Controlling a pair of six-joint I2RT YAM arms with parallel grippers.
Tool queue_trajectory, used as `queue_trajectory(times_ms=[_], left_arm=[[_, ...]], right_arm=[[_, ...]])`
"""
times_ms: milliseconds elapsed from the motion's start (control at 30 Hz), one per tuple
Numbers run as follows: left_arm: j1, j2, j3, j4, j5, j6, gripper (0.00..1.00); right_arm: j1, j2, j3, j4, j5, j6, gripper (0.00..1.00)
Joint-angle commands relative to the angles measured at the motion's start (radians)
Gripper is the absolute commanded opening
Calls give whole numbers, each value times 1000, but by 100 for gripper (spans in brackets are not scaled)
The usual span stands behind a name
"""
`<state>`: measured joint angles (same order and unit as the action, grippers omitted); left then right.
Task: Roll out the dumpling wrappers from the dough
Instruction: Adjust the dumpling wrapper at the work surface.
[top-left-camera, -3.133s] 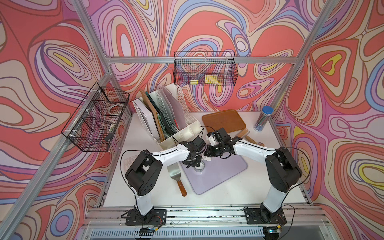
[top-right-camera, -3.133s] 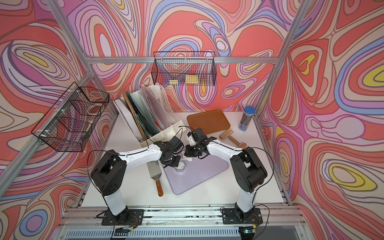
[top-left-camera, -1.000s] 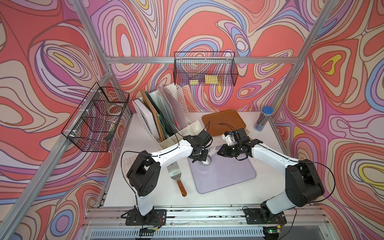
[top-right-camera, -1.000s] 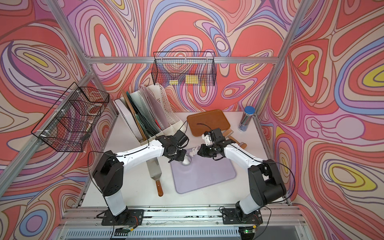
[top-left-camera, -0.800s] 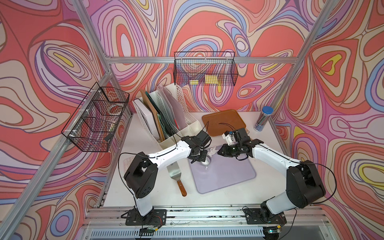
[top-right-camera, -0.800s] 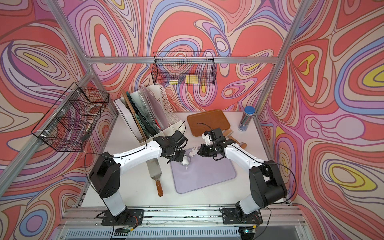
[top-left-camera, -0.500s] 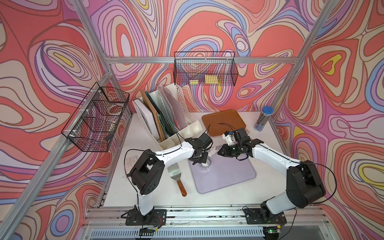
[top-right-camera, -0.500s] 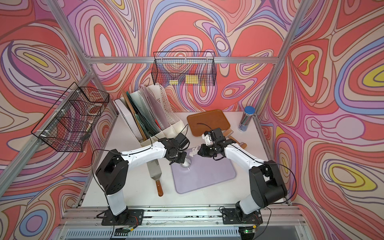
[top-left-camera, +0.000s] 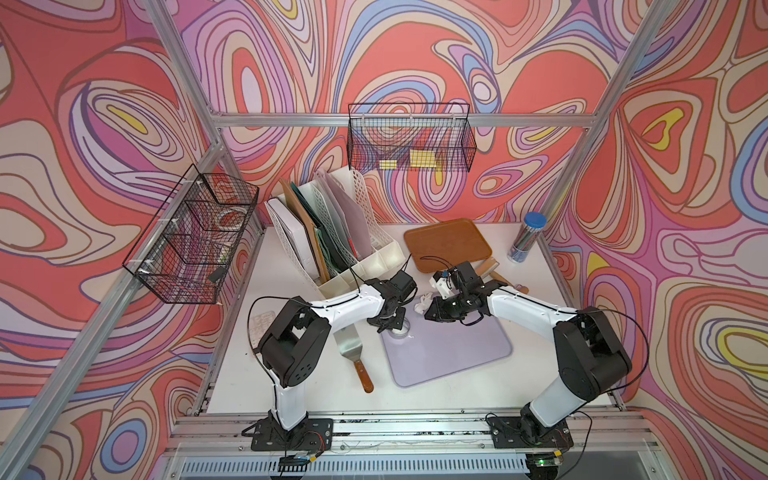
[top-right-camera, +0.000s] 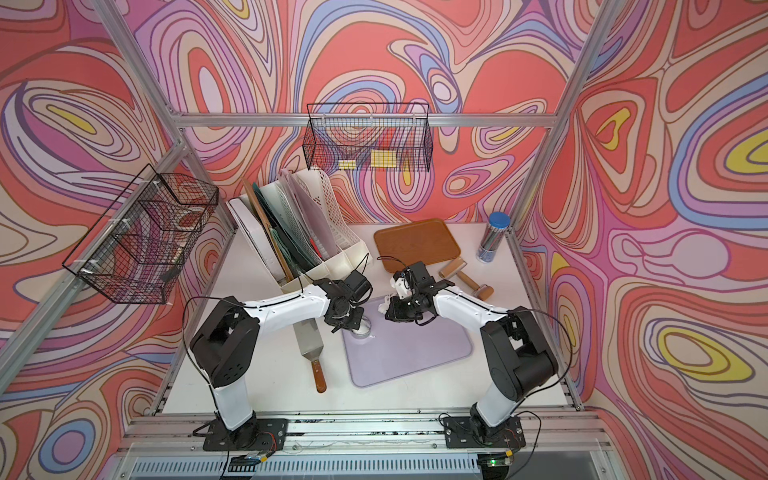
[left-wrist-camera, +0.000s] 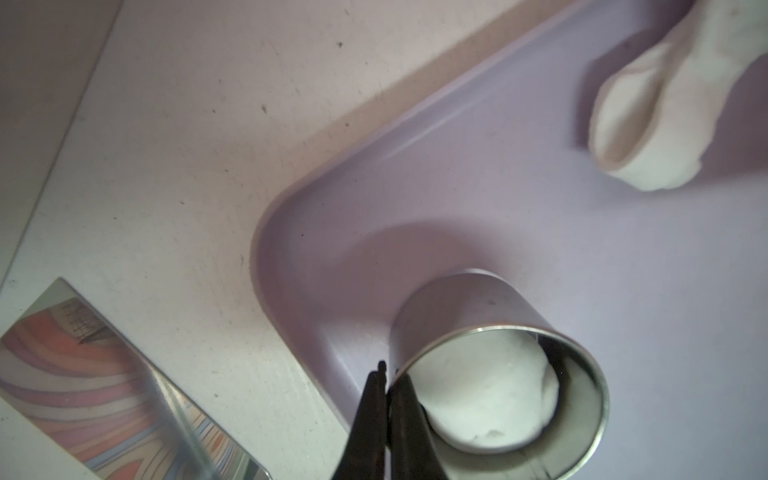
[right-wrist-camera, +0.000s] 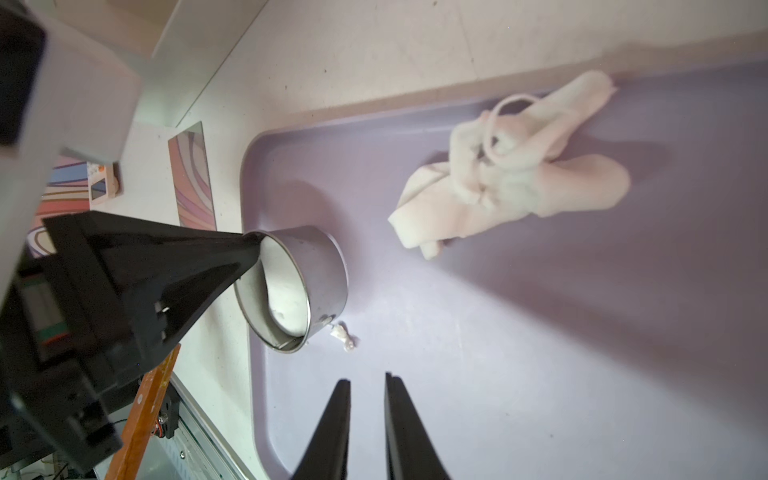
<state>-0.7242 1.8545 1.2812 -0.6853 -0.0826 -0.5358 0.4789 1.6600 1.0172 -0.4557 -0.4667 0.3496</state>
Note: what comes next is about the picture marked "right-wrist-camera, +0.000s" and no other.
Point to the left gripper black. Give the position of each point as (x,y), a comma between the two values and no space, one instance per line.
(79,326)

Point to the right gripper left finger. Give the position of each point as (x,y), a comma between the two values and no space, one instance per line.
(327,452)

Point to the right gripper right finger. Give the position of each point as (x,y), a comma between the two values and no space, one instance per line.
(409,450)

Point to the small glass bowl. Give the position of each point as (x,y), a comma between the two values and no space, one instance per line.
(323,270)

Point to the metal scraper wooden handle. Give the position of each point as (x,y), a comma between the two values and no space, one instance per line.
(156,443)

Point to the purple cutting board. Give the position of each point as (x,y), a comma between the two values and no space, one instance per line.
(624,344)

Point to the dough scrap strip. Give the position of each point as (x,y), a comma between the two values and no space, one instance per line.
(505,165)

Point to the white dough piece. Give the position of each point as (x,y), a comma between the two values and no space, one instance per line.
(287,299)

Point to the tiny dough crumb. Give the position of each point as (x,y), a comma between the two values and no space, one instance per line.
(341,333)

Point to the white calculator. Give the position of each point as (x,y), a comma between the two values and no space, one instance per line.
(103,183)

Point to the white board rack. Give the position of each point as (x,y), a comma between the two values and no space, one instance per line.
(176,47)

